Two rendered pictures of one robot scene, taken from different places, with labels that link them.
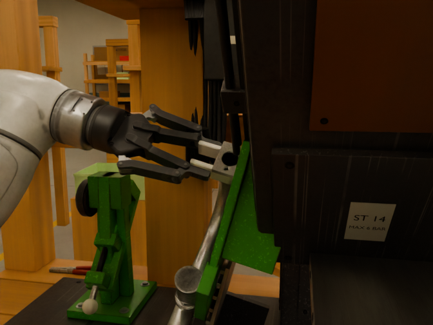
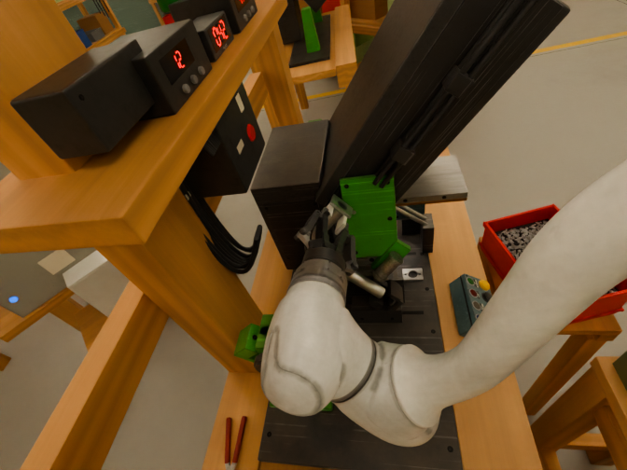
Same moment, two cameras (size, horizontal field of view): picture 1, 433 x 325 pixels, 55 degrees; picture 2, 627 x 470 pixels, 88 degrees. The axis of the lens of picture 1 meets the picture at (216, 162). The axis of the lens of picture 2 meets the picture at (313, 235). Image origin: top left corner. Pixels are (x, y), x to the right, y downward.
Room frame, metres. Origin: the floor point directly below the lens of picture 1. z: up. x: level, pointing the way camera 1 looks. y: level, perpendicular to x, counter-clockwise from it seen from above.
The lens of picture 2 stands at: (0.61, 0.51, 1.70)
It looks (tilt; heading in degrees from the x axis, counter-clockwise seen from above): 45 degrees down; 278
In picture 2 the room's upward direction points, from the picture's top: 18 degrees counter-clockwise
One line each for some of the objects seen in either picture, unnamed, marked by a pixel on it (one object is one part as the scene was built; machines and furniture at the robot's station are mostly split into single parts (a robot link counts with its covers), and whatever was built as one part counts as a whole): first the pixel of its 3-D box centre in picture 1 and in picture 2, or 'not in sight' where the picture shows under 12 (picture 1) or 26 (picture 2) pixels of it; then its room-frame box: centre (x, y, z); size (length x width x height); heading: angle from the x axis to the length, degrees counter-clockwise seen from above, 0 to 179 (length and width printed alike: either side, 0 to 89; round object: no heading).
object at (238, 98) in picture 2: (253, 40); (215, 138); (0.82, -0.07, 1.42); 0.17 x 0.12 x 0.15; 79
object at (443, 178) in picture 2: (375, 268); (385, 185); (0.48, -0.20, 1.11); 0.39 x 0.16 x 0.03; 169
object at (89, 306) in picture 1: (93, 295); not in sight; (0.70, 0.23, 0.96); 0.06 x 0.03 x 0.06; 169
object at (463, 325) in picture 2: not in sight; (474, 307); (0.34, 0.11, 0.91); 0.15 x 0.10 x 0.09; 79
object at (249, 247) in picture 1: (255, 209); (369, 209); (0.55, -0.05, 1.17); 0.13 x 0.12 x 0.20; 79
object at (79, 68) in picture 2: not in sight; (100, 96); (0.86, 0.10, 1.59); 0.15 x 0.07 x 0.07; 79
